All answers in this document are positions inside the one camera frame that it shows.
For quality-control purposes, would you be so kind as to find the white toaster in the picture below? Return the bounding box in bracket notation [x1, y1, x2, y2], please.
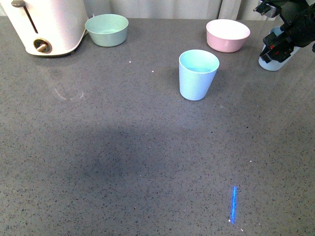
[0, 0, 88, 56]

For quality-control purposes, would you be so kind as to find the blue cup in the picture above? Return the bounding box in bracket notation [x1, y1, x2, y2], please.
[179, 49, 220, 101]
[258, 26, 300, 71]

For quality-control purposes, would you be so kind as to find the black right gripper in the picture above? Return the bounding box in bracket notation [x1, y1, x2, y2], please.
[253, 0, 315, 63]

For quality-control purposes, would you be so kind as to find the grey curtain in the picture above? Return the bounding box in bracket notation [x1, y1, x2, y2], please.
[84, 0, 267, 21]

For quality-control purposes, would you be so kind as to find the green bowl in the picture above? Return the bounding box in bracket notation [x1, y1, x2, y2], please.
[85, 14, 129, 47]

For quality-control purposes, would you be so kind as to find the pink bowl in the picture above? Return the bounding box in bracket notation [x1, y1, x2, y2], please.
[206, 19, 251, 53]

